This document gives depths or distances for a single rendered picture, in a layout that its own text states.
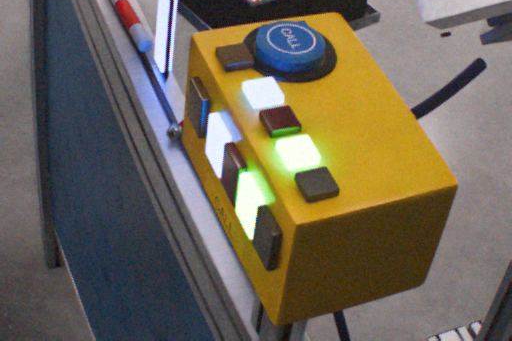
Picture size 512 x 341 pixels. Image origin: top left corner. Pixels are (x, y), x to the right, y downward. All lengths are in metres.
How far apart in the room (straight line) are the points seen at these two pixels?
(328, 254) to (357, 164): 0.05
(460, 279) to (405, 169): 1.42
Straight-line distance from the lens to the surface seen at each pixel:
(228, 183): 0.57
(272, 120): 0.55
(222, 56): 0.58
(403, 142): 0.56
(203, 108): 0.59
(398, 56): 2.43
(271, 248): 0.52
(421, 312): 1.88
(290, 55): 0.58
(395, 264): 0.57
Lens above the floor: 1.44
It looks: 43 degrees down
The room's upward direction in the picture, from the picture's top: 8 degrees clockwise
